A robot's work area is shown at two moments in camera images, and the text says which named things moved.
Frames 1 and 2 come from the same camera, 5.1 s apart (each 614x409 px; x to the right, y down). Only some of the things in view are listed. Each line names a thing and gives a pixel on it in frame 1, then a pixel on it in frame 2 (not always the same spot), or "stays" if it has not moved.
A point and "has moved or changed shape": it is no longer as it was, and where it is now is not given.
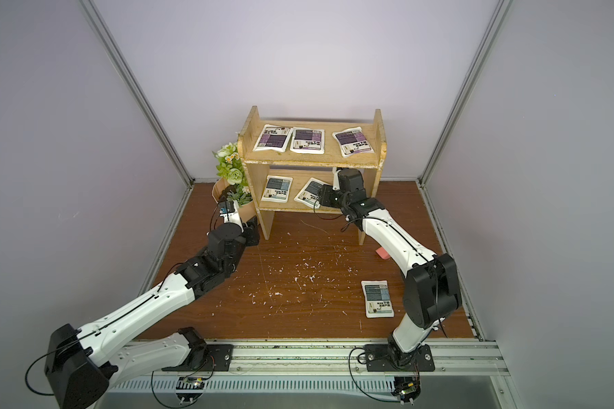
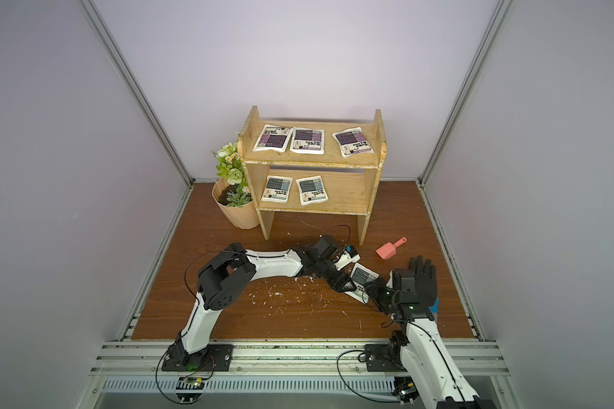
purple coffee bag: (352, 142) stays
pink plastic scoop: (382, 252) stays
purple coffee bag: (308, 141) stays
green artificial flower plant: (230, 166) stays
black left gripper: (251, 233) → (340, 278)
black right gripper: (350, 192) → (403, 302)
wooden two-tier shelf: (287, 162) stays
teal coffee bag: (276, 188) stays
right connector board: (407, 388) stays
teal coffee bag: (378, 299) has moved or changed shape
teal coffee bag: (309, 193) has moved or changed shape
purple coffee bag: (272, 138) stays
